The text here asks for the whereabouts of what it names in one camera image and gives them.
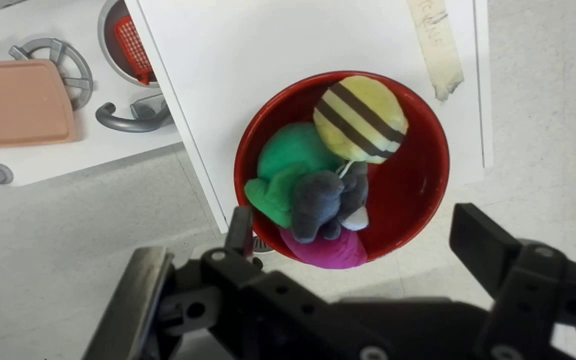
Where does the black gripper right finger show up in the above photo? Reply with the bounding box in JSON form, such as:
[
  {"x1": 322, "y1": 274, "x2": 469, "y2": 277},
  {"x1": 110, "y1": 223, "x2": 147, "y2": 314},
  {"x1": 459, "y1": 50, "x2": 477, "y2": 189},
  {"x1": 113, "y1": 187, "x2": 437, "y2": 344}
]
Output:
[{"x1": 450, "y1": 205, "x2": 522, "y2": 296}]

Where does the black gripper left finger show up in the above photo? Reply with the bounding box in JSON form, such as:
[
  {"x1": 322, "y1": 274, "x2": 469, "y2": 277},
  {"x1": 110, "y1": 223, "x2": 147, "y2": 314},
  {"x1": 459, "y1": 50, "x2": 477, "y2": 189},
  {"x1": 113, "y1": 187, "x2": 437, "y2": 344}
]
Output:
[{"x1": 226, "y1": 206, "x2": 255, "y2": 257}]

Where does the grey plush bear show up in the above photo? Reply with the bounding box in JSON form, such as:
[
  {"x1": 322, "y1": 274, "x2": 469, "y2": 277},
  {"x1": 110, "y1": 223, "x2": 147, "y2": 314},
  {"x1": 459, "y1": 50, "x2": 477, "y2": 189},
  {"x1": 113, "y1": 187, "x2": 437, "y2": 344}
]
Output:
[{"x1": 291, "y1": 164, "x2": 371, "y2": 244}]

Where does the red bowl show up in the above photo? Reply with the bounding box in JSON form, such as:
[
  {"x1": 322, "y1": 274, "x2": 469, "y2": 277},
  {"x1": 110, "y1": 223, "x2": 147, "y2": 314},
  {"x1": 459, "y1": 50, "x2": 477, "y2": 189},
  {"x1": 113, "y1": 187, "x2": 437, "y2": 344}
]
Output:
[{"x1": 235, "y1": 71, "x2": 450, "y2": 261}]

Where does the green plush toy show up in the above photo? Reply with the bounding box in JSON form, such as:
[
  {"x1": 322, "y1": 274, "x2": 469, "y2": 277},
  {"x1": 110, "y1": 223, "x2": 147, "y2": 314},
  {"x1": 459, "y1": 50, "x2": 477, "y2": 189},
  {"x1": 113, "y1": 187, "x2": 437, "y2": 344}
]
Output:
[{"x1": 245, "y1": 122, "x2": 341, "y2": 229}]

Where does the magenta plush toy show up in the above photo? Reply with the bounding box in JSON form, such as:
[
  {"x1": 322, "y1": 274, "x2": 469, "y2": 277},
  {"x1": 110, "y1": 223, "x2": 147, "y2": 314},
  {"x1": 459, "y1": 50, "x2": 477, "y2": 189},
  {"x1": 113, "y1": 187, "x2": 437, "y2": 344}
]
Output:
[{"x1": 280, "y1": 231, "x2": 368, "y2": 271}]

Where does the grey toy faucet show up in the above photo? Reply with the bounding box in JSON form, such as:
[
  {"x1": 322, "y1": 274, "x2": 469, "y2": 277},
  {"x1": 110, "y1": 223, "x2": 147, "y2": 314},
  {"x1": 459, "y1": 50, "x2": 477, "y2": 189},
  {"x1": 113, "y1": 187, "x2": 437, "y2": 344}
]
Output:
[{"x1": 94, "y1": 95, "x2": 173, "y2": 135}]

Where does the yellow striped plush ball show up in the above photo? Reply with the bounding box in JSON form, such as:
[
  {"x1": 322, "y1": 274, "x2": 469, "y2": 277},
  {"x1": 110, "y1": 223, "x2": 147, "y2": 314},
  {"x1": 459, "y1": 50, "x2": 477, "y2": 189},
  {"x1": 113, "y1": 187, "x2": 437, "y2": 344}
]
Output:
[{"x1": 313, "y1": 77, "x2": 411, "y2": 164}]

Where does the white toy cabinet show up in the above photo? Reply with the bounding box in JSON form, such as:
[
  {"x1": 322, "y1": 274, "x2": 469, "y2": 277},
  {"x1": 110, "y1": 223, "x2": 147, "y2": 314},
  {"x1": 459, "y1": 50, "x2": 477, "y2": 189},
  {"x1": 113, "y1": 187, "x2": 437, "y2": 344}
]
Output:
[{"x1": 125, "y1": 0, "x2": 494, "y2": 229}]

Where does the orange toy strainer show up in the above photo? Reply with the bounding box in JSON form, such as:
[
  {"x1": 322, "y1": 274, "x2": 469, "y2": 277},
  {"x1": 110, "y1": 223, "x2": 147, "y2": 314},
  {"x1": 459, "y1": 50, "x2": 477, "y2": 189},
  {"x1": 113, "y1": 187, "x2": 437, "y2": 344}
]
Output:
[{"x1": 113, "y1": 17, "x2": 155, "y2": 85}]

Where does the pink toy cutting board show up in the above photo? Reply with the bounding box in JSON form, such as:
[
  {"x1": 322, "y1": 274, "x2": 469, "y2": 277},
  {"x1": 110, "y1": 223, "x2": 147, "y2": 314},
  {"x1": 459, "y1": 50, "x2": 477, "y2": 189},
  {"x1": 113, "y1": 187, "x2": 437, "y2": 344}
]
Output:
[{"x1": 0, "y1": 60, "x2": 77, "y2": 149}]

